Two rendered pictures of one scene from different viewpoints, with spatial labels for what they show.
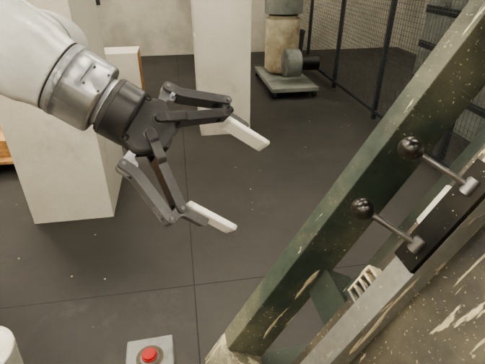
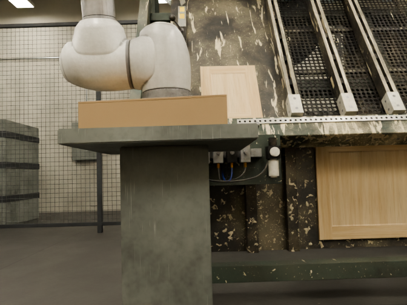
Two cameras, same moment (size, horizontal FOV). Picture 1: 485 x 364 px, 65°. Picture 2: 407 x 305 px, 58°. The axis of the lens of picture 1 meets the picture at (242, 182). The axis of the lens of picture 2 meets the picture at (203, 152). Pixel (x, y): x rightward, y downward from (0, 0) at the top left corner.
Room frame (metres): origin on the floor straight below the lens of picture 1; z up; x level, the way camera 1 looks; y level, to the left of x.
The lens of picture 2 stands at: (0.01, 1.79, 0.63)
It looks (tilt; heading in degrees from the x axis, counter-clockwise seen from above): 3 degrees up; 280
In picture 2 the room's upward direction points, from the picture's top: 2 degrees counter-clockwise
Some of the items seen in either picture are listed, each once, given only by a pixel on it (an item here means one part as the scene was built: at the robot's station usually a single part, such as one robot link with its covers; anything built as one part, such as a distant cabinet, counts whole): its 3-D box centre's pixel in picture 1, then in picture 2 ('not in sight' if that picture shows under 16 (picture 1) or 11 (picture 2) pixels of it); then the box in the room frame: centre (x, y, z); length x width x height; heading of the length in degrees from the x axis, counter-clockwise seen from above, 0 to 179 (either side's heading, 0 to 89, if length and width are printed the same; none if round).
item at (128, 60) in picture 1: (120, 76); not in sight; (5.31, 1.71, 0.36); 0.58 x 0.45 x 0.72; 99
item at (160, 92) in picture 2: not in sight; (172, 101); (0.29, 0.67, 0.86); 0.22 x 0.18 x 0.06; 179
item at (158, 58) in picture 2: not in sight; (162, 59); (0.33, 0.68, 1.00); 0.18 x 0.16 x 0.22; 12
